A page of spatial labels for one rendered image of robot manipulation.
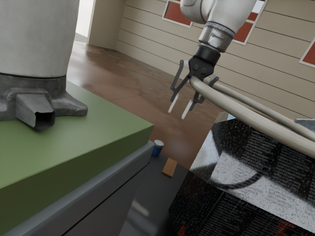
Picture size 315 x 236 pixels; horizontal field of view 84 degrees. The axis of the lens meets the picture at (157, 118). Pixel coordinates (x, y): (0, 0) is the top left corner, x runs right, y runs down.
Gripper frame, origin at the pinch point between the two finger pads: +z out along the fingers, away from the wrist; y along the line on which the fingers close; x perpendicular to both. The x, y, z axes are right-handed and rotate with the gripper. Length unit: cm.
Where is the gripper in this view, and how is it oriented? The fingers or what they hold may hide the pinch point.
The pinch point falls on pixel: (180, 106)
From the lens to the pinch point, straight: 60.3
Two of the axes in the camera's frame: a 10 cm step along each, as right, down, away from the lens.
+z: -4.0, 8.4, 3.6
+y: 9.0, 4.4, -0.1
